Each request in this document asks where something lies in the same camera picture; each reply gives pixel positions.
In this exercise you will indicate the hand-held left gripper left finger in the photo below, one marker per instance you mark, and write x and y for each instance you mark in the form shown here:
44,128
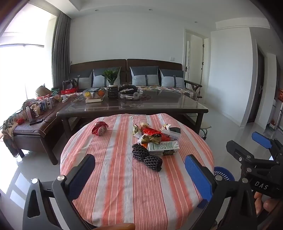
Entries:
83,177

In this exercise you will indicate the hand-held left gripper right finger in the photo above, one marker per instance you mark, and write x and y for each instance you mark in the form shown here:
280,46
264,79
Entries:
196,177

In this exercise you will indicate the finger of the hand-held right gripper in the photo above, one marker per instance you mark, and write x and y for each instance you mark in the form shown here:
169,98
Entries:
238,152
262,139

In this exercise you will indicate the green white drink carton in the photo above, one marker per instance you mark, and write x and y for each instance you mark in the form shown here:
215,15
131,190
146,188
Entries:
162,147

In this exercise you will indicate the black foam fruit net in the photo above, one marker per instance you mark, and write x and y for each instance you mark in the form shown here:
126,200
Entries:
139,151
153,163

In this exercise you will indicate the crushed red can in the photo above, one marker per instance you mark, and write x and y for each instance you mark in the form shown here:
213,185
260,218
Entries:
99,128

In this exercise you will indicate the white red paper box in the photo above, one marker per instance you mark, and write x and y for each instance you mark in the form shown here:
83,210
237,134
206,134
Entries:
165,127

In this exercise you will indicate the dark gold wrapper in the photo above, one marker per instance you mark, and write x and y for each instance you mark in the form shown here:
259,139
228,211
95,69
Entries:
150,139

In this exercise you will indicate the red snack packet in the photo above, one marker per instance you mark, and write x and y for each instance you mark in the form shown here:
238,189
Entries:
152,132

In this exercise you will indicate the green yellow wrapper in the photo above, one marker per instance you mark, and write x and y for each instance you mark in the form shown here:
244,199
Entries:
137,131

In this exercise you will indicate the white plastic bag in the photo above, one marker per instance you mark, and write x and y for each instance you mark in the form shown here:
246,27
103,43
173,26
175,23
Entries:
146,125

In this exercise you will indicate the person's right hand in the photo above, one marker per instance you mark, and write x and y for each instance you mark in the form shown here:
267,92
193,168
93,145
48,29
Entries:
268,204

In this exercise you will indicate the person's left hand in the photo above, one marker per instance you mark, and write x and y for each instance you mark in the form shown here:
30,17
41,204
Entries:
123,227

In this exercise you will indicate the orange striped tablecloth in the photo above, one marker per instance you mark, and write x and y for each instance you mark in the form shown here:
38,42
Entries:
115,172

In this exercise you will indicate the round stool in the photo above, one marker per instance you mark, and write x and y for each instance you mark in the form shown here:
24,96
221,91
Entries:
205,129

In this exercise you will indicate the black phone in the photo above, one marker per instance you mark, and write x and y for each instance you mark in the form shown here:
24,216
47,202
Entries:
36,121

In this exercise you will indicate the white book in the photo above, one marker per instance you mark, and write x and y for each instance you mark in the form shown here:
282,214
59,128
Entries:
95,100

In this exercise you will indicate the dark glass coffee table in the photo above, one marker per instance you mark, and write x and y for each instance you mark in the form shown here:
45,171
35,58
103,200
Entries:
168,102

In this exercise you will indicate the wooden sofa armrest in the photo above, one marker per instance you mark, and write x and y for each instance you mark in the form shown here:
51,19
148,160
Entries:
194,85

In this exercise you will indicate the group of small bottles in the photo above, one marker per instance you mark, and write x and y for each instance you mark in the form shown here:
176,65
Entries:
43,106

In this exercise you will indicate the glass fruit bowl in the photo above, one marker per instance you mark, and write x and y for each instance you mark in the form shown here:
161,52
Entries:
95,94

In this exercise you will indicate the red flat box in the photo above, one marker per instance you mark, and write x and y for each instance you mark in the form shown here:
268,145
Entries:
69,91

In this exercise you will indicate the patterned fringed blanket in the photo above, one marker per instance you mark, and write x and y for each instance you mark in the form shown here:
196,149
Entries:
8,128

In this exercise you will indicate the black ribbed plant pot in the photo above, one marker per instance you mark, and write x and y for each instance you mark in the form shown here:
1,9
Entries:
112,91

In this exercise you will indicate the dark handbag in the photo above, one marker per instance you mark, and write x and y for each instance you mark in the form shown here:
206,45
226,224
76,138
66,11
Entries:
70,84

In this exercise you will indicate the grey two-tone pillow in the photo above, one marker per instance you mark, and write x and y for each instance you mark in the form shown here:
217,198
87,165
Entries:
144,76
171,79
99,79
85,80

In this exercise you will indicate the tape roll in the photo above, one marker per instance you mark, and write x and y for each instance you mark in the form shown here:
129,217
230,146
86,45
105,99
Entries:
136,94

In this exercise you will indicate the green potted plant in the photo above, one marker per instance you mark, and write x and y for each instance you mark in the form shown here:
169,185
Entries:
110,76

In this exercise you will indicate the white door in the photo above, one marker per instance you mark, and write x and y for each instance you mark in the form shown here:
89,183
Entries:
188,59

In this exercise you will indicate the brown sofa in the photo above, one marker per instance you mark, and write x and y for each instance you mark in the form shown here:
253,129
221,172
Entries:
137,63

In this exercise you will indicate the grey curtain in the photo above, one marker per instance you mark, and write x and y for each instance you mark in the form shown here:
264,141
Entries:
62,50

